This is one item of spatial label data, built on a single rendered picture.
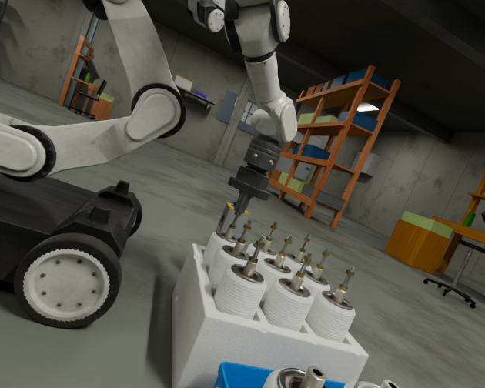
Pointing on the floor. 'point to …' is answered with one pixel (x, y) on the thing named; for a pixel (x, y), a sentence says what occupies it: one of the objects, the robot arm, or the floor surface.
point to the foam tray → (244, 336)
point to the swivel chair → (90, 98)
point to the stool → (460, 272)
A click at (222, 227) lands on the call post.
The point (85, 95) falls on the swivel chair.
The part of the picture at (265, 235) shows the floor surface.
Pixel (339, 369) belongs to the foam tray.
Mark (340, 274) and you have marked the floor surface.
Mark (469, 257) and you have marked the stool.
